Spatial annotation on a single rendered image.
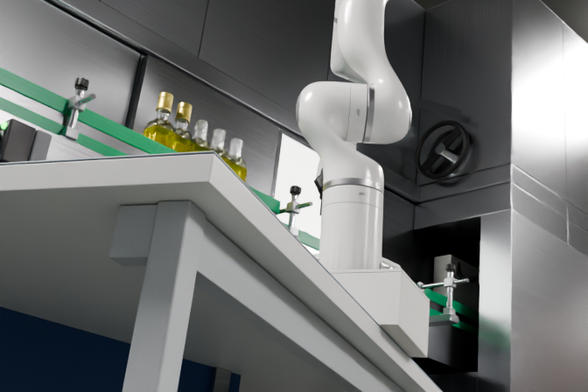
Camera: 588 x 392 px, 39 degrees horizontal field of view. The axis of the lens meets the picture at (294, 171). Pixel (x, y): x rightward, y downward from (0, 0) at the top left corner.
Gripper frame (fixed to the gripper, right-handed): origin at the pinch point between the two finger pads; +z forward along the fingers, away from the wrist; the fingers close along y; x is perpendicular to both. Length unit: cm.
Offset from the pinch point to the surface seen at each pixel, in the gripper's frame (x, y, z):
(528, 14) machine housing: 6, -84, -104
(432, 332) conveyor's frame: -11, -59, 14
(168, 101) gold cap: -17.3, 41.4, -16.3
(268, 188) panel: -29.9, -4.8, -14.4
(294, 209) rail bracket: -1.8, 11.4, 3.2
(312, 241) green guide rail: -13.6, -8.0, 2.9
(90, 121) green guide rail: -6, 66, 4
